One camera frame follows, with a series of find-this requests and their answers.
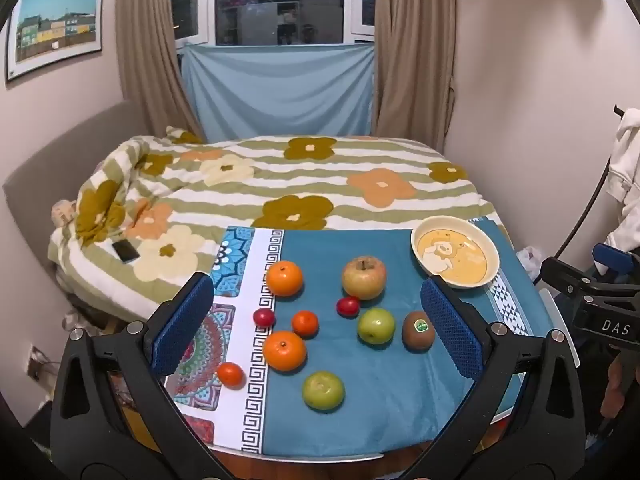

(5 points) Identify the person's right hand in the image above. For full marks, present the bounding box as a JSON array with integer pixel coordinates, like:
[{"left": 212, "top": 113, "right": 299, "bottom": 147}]
[{"left": 606, "top": 359, "right": 640, "bottom": 413}]

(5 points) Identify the wall socket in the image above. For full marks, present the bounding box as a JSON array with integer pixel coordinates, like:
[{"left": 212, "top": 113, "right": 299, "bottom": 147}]
[{"left": 27, "top": 345, "right": 53, "bottom": 381}]

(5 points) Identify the red yellow apple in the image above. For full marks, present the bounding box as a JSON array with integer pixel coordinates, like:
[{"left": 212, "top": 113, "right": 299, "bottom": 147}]
[{"left": 342, "top": 256, "right": 387, "bottom": 301}]

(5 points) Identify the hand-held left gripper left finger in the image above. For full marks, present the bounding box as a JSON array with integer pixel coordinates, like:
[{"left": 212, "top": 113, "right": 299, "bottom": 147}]
[{"left": 50, "top": 272, "right": 231, "bottom": 480}]

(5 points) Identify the window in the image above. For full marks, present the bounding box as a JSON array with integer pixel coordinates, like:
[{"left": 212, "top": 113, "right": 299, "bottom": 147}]
[{"left": 170, "top": 0, "right": 378, "bottom": 48}]

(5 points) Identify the brown kiwi with sticker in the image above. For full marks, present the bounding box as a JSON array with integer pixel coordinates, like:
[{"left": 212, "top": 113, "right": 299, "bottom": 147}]
[{"left": 402, "top": 311, "right": 437, "bottom": 352}]

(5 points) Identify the white plastic bag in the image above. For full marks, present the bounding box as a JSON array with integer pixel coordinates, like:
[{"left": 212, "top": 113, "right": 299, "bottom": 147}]
[{"left": 517, "top": 246, "right": 543, "bottom": 281}]

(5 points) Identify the cream bowl with cartoon print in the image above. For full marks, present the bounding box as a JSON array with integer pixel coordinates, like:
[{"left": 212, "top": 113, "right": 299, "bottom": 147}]
[{"left": 411, "top": 216, "right": 501, "bottom": 290}]

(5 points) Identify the white garment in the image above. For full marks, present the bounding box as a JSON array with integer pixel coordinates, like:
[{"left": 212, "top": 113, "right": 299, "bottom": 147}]
[{"left": 606, "top": 107, "right": 640, "bottom": 251}]

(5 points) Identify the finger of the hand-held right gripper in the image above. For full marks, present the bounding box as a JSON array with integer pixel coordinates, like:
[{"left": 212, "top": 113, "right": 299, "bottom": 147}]
[
  {"left": 593, "top": 242, "right": 640, "bottom": 276},
  {"left": 541, "top": 256, "right": 640, "bottom": 304}
]

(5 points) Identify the floral striped blanket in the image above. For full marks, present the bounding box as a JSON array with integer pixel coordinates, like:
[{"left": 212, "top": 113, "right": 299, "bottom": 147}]
[{"left": 47, "top": 127, "right": 506, "bottom": 321}]

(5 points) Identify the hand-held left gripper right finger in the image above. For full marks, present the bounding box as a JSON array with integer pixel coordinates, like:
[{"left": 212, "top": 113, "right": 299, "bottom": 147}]
[{"left": 405, "top": 276, "right": 587, "bottom": 480}]

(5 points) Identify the teal patterned tablecloth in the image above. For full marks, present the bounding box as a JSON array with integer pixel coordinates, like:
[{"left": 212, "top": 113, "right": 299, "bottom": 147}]
[{"left": 165, "top": 217, "right": 556, "bottom": 456}]

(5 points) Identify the black cable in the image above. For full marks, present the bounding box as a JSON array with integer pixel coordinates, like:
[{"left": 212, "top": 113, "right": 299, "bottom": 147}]
[{"left": 555, "top": 152, "right": 615, "bottom": 261}]

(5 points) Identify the framed wall poster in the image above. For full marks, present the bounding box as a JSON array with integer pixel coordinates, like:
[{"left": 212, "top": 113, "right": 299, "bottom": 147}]
[{"left": 6, "top": 0, "right": 105, "bottom": 83}]

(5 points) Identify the beige curtain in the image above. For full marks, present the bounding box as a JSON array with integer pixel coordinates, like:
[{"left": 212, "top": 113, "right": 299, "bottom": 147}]
[
  {"left": 116, "top": 0, "right": 203, "bottom": 143},
  {"left": 372, "top": 0, "right": 457, "bottom": 153}
]

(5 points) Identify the small mandarin orange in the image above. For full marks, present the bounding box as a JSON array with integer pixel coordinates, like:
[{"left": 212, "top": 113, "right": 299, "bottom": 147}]
[
  {"left": 291, "top": 311, "right": 320, "bottom": 338},
  {"left": 216, "top": 362, "right": 245, "bottom": 389}
]

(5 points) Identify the green apple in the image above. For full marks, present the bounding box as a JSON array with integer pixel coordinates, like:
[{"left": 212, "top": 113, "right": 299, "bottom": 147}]
[
  {"left": 302, "top": 371, "right": 346, "bottom": 411},
  {"left": 357, "top": 308, "right": 396, "bottom": 345}
]

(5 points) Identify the light blue hanging cloth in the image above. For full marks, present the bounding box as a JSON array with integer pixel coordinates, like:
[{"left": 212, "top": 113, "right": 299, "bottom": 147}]
[{"left": 179, "top": 42, "right": 376, "bottom": 141}]

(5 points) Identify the large orange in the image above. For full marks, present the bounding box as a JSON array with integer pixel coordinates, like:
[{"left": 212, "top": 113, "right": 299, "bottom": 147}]
[
  {"left": 262, "top": 331, "right": 307, "bottom": 372},
  {"left": 265, "top": 261, "right": 304, "bottom": 297}
]

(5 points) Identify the black smartphone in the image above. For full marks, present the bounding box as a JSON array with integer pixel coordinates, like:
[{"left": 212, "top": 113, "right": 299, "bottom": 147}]
[{"left": 111, "top": 240, "right": 142, "bottom": 263}]

